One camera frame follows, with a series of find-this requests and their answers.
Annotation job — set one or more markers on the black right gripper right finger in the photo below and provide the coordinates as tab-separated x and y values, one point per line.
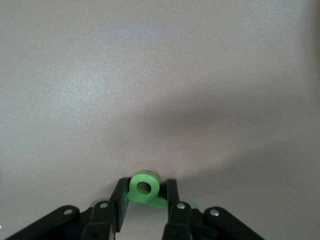
180	222

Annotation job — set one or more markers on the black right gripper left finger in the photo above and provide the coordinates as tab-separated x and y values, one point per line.
100	220

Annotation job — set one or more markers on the green foam letter p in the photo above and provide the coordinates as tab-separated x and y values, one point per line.
136	197

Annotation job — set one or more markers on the brown table cover sheet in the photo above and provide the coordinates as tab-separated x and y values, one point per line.
100	75

